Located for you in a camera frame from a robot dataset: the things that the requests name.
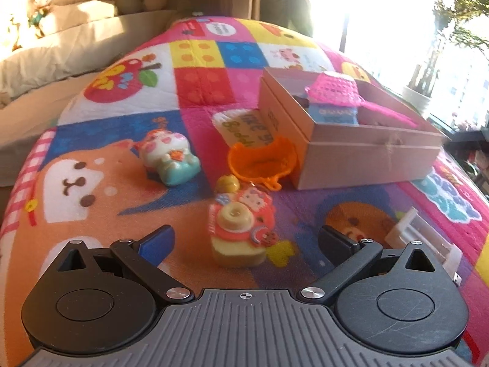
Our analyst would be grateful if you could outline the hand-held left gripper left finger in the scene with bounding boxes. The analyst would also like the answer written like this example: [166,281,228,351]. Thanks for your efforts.
[53,225,196,304]

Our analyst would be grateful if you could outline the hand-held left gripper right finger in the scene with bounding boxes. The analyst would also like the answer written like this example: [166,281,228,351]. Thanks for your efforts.
[296,225,440,307]

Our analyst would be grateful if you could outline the yellow pink camera toy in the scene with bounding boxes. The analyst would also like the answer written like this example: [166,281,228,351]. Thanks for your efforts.
[208,175,278,268]

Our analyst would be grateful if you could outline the pink cardboard box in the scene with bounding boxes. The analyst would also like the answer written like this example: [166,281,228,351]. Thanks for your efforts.
[259,66,446,191]

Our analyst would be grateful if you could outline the blue white tissue packet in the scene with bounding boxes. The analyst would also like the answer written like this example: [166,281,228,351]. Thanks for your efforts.
[307,101,360,126]

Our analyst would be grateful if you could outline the pink mesh basket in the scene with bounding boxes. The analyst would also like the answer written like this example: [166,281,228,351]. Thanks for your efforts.
[306,72,365,107]

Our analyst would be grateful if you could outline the colourful cartoon play mat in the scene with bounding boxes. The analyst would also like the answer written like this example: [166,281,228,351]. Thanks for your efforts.
[0,15,489,367]

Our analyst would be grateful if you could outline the white plastic rack piece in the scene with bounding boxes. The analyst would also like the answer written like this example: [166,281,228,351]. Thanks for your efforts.
[386,206,463,287]

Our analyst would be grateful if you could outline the white teal cat toy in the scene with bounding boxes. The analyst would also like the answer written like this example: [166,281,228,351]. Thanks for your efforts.
[138,129,201,187]

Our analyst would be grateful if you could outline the orange plastic cup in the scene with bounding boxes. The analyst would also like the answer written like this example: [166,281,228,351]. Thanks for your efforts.
[228,135,298,191]

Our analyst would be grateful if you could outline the pink plastic stick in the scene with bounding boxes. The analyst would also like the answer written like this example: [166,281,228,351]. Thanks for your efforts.
[359,99,419,128]

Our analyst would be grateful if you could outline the white plant pot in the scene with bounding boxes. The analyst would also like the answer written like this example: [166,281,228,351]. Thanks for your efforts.
[401,84,432,113]

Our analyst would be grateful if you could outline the beige sofa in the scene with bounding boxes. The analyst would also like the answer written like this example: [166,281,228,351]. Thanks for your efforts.
[0,8,184,188]

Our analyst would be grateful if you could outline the cream pillows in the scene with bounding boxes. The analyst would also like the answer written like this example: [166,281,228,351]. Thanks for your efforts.
[0,0,127,96]

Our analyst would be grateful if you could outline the green potted plant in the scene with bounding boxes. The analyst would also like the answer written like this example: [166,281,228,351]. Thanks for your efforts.
[409,0,489,96]

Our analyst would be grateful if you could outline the green hanging cloth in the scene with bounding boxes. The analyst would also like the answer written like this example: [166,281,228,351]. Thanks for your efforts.
[286,0,314,37]

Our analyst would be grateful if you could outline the small plush doll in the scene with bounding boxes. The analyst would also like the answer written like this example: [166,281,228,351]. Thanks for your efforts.
[28,0,52,39]

